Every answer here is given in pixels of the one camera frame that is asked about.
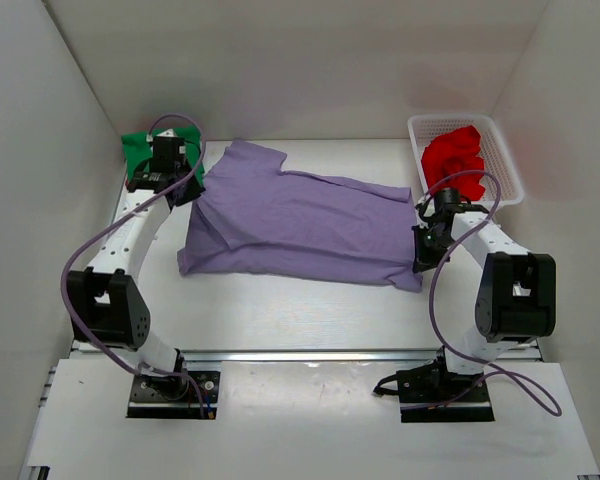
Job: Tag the purple t-shirt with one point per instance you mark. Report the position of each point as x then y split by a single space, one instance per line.
257 217

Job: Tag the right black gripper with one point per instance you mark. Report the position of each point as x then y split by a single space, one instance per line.
423 260

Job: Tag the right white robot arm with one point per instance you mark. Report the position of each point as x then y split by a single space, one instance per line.
516 297

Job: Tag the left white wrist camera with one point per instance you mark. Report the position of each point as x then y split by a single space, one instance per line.
168 133

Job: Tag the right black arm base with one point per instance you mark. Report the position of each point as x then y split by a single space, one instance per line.
432 394

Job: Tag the white plastic basket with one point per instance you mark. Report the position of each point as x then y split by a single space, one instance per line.
499 170

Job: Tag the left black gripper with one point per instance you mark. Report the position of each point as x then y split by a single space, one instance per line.
192 192

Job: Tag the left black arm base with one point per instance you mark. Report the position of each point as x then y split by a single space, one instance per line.
159 397

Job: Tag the green folded t-shirt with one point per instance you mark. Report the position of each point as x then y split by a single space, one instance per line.
137 150

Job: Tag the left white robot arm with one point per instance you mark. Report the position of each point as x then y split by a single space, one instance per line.
99 282

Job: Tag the red crumpled t-shirt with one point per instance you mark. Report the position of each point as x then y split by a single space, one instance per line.
455 152

